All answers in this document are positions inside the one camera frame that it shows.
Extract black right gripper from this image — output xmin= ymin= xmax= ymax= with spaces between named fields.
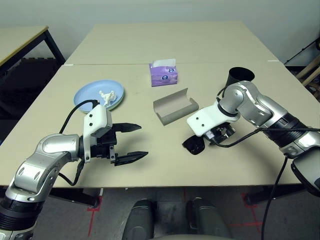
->
xmin=204 ymin=122 xmax=236 ymax=147

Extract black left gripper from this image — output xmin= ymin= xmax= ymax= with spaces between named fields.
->
xmin=91 ymin=122 xmax=150 ymax=167

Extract black sunglasses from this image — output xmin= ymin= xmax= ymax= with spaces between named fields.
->
xmin=182 ymin=134 xmax=208 ymax=156

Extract white tissue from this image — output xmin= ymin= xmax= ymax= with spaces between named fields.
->
xmin=98 ymin=90 xmax=118 ymax=106

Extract grey glasses case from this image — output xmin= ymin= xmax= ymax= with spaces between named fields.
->
xmin=152 ymin=87 xmax=200 ymax=126

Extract blue plate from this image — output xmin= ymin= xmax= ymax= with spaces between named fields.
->
xmin=73 ymin=79 xmax=125 ymax=113

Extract green plate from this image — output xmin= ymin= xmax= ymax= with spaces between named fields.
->
xmin=106 ymin=89 xmax=126 ymax=112

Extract black cup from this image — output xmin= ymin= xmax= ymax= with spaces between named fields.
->
xmin=224 ymin=66 xmax=256 ymax=88

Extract purple tissue pack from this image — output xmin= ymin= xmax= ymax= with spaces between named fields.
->
xmin=149 ymin=58 xmax=180 ymax=88

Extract black table foot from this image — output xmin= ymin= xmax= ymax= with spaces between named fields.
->
xmin=48 ymin=187 xmax=100 ymax=209
xmin=244 ymin=187 xmax=308 ymax=207

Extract grey left robot leg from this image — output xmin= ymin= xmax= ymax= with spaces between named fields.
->
xmin=122 ymin=198 xmax=157 ymax=240

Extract grey robot leg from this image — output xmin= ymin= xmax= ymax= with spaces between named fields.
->
xmin=187 ymin=197 xmax=232 ymax=240
xmin=122 ymin=198 xmax=157 ymax=240

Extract red floor tape mark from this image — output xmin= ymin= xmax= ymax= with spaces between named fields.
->
xmin=229 ymin=193 xmax=263 ymax=228
xmin=86 ymin=196 xmax=104 ymax=237

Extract grey right robot leg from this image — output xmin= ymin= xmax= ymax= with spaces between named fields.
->
xmin=187 ymin=197 xmax=232 ymax=240

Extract beige robot torso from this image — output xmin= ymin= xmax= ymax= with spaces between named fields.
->
xmin=152 ymin=233 xmax=238 ymax=240

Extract black stand rod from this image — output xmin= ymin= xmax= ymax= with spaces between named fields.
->
xmin=284 ymin=39 xmax=320 ymax=65

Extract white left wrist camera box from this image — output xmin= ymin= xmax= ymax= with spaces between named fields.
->
xmin=83 ymin=104 xmax=113 ymax=165

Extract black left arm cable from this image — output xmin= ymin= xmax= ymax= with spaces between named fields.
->
xmin=58 ymin=99 xmax=101 ymax=186

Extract beige side table black frame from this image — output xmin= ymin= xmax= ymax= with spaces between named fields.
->
xmin=0 ymin=25 xmax=66 ymax=73

